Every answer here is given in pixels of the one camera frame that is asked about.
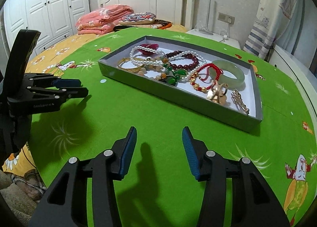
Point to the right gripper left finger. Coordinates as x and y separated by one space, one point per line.
65 200

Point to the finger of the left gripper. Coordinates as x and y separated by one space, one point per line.
38 98
46 80

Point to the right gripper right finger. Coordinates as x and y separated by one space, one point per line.
236 181

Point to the gold bangle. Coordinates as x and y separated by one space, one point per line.
126 65

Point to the silver crystal brooch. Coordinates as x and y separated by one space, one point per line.
238 101

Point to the gold interlocked rings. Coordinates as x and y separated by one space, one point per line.
218 94

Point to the red rose brooch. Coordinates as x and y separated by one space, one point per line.
150 46

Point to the green jade bangle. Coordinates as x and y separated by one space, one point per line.
231 75

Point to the green gem pendant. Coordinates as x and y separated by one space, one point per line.
171 80

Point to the grey jewelry tray box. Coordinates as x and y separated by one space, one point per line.
197 87

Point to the green cartoon tablecloth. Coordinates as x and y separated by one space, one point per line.
159 189

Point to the white wardrobe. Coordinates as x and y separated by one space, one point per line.
54 19

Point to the folded pink blanket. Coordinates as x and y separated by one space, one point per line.
102 20

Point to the patterned pillow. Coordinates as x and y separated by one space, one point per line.
138 19

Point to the black orange striped cloth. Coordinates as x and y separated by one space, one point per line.
157 24

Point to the white window sill cabinet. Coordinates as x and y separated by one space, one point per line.
302 76

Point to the white nightstand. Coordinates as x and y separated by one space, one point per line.
216 37

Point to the thin white desk lamp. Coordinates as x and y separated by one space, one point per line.
204 28

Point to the patterned curtain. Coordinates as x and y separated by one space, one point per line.
277 22

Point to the wall power socket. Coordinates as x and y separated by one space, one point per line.
226 18

